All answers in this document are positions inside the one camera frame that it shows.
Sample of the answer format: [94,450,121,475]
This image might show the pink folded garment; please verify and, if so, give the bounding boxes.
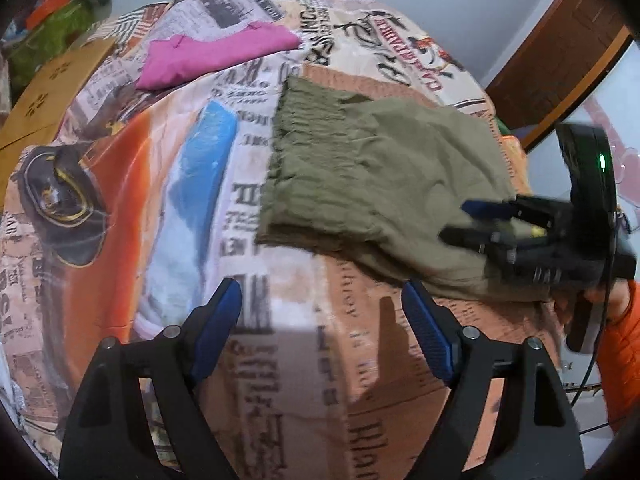
[136,21,303,92]

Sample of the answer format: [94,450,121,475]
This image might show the brown wooden door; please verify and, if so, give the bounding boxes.
[485,0,634,154]

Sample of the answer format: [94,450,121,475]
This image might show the newspaper printed blanket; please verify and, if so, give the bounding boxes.
[0,0,576,480]

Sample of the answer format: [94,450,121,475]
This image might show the person's right forearm orange sleeve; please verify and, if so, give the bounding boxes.
[594,280,640,433]

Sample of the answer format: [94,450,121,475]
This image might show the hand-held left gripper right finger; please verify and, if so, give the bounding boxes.
[401,280,586,480]

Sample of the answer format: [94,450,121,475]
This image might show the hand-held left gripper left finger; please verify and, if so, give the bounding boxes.
[59,277,244,480]

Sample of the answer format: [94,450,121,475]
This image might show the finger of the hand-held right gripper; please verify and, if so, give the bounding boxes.
[439,225,532,262]
[462,198,567,225]

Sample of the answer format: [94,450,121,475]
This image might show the olive green pants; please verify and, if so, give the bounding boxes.
[255,76,557,304]

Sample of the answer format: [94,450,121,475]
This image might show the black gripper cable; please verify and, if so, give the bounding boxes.
[564,240,627,436]

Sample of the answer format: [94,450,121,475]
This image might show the wooden board with flower cutouts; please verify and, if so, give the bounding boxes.
[0,37,119,161]

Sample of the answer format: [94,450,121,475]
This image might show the person's right hand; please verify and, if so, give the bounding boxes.
[551,284,609,335]

